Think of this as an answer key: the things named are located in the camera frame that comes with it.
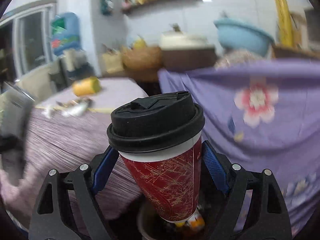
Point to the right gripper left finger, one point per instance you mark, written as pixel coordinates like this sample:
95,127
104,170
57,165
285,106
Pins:
66,206

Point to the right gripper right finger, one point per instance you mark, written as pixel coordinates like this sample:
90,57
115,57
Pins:
243,204

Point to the white tissue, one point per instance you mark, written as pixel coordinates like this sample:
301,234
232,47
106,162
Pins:
77,110

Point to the red paper coffee cup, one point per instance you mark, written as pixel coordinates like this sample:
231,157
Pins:
159,141

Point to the yellow plastic cup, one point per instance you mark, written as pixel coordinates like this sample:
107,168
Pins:
88,86

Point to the brown snack wrapper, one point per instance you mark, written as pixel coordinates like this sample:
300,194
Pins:
86,101

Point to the purple striped tablecloth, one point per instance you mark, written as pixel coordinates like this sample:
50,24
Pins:
60,142

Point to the purple floral cloth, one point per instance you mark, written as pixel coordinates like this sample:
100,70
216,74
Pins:
264,115

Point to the beige utensil holder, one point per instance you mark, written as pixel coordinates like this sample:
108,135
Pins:
112,62

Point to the patterned brown cloth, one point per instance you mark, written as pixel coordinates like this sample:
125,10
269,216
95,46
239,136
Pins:
234,57

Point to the woven wicker basket sink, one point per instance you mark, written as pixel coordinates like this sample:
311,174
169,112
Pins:
142,58

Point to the brown white rice cooker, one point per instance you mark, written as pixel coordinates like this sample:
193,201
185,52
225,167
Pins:
183,51

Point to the light blue plastic basin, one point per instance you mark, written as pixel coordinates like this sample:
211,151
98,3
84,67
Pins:
235,34

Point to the yellow tall box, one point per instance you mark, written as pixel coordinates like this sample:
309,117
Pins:
284,23

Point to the blue water jug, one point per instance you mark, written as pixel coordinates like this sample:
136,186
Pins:
65,33

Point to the window with white frame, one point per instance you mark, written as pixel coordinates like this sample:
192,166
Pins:
25,38

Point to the green wall pouch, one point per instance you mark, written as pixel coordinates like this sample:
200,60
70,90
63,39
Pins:
106,7

